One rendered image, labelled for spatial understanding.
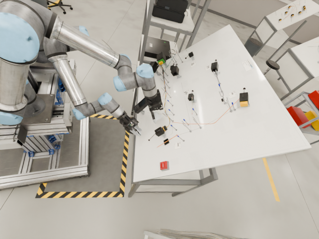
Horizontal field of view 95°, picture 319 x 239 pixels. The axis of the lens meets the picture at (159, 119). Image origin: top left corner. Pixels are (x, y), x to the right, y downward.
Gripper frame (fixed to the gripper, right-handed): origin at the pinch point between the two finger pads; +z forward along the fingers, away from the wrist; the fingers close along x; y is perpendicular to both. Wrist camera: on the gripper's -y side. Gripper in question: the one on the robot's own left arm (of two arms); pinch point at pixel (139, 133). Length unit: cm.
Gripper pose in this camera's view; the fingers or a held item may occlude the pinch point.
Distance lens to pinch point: 104.3
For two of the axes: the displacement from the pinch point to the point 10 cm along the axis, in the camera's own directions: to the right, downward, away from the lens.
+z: 5.8, 6.8, 4.5
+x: 5.4, -7.3, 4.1
